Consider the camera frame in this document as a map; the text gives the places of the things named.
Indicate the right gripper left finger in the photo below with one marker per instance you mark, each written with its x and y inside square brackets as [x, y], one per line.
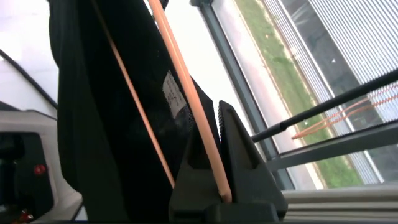
[192, 186]

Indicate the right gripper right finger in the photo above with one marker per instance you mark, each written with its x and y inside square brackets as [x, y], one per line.
[248, 180]

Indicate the pink clothes hanger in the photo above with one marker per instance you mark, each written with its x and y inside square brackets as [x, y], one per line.
[329, 123]
[192, 99]

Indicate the black garment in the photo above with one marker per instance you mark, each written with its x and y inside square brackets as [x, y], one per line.
[102, 124]

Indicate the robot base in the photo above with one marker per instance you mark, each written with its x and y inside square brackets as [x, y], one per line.
[31, 174]

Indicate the black clothes rack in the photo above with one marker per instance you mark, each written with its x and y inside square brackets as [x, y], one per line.
[326, 105]

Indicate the beige curtain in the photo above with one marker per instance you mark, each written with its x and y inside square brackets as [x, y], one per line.
[342, 202]

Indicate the window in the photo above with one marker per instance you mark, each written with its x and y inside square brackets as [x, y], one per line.
[236, 77]

